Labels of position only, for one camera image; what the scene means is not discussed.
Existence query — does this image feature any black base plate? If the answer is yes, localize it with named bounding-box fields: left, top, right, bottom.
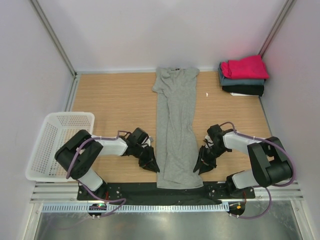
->
left=77, top=181, right=256, bottom=218

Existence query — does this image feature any folded black t shirt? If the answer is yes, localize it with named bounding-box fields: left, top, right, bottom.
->
left=222, top=85, right=265, bottom=97

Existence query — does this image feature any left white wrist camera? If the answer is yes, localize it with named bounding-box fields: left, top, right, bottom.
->
left=142, top=136, right=154, bottom=146

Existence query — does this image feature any folded pink t shirt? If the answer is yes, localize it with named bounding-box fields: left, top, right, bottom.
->
left=220, top=55, right=269, bottom=80

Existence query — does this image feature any left aluminium corner post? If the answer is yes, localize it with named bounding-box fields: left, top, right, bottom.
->
left=29, top=0, right=77, bottom=77

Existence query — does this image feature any slotted cable duct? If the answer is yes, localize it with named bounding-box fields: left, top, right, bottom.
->
left=41, top=202, right=229, bottom=214

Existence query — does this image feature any aluminium corner post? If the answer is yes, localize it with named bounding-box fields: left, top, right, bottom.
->
left=258, top=0, right=297, bottom=59
left=29, top=0, right=77, bottom=77

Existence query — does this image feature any right aluminium corner post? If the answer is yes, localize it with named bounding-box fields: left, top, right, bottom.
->
left=258, top=0, right=297, bottom=59

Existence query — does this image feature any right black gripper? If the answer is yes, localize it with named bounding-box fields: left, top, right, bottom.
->
left=193, top=144, right=229, bottom=175

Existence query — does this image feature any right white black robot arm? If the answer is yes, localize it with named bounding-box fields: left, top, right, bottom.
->
left=193, top=124, right=296, bottom=198

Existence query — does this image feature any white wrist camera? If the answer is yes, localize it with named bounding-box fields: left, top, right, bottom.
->
left=203, top=135, right=214, bottom=148
left=142, top=136, right=154, bottom=146

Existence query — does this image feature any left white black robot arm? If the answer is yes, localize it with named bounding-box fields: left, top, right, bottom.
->
left=54, top=127, right=160, bottom=200

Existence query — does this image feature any aluminium rail frame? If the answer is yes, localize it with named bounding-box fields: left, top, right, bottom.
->
left=30, top=181, right=304, bottom=203

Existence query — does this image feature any folded blue grey t shirt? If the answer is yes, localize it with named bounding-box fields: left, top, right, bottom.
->
left=217, top=64, right=265, bottom=87

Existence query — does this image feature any folded white t shirt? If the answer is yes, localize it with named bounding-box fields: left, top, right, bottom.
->
left=229, top=92, right=245, bottom=97

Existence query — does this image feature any white plastic basket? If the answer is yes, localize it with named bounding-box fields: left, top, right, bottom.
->
left=25, top=111, right=95, bottom=183

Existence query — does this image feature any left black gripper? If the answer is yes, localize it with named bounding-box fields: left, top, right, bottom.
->
left=132, top=144, right=160, bottom=173

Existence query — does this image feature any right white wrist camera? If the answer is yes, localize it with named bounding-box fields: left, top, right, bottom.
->
left=203, top=135, right=214, bottom=148

